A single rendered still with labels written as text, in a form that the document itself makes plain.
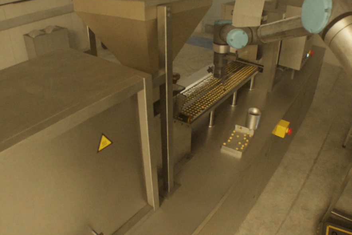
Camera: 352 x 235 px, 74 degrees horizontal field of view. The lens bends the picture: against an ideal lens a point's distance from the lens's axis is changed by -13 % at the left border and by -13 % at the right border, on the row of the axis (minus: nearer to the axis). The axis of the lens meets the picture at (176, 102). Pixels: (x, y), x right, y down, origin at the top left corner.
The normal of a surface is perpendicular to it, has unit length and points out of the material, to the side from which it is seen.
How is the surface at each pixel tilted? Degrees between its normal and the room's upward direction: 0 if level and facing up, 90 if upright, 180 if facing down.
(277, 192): 0
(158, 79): 90
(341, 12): 46
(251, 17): 90
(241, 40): 90
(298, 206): 0
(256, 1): 71
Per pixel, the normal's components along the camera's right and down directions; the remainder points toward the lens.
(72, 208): 0.79, 0.31
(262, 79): -0.61, 0.39
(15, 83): 0.00, -0.86
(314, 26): -0.98, 0.04
